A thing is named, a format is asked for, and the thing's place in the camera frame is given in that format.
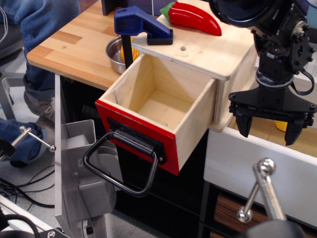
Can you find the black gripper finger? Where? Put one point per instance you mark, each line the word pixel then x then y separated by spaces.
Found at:
pixel 244 123
pixel 293 131

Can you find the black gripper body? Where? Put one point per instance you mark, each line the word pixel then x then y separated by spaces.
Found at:
pixel 274 104

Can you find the wooden drawer with red front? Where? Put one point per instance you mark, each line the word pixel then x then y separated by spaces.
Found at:
pixel 157 110

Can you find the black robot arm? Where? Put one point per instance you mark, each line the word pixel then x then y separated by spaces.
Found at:
pixel 280 31

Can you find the light wooden box housing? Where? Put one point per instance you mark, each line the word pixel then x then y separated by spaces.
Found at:
pixel 229 59

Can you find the yellow corn toy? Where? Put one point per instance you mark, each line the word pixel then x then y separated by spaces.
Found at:
pixel 281 125

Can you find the white toy sink unit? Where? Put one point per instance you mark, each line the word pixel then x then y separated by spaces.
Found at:
pixel 230 158

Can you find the near silver clamp screw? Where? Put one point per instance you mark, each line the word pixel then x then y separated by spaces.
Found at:
pixel 263 170

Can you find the silver clamp screw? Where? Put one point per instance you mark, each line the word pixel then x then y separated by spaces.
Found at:
pixel 263 170
pixel 8 149

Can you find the red chili pepper toy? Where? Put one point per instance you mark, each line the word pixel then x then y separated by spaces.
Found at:
pixel 184 14

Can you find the orange toy in bowl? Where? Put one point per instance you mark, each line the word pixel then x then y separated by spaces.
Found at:
pixel 135 54

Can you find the stainless steel bowl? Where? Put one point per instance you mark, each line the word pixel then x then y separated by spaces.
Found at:
pixel 115 54

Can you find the blue quick-grip bar clamp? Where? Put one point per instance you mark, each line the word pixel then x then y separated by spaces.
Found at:
pixel 131 21

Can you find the grey metal table leg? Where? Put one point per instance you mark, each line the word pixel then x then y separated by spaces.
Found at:
pixel 82 199

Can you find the grey sneaker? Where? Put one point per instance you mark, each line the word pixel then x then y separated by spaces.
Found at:
pixel 42 108

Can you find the left silver clamp screw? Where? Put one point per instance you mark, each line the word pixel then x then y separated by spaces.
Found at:
pixel 8 149

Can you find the person in blue jeans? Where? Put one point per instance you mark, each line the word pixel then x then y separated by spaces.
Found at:
pixel 37 20

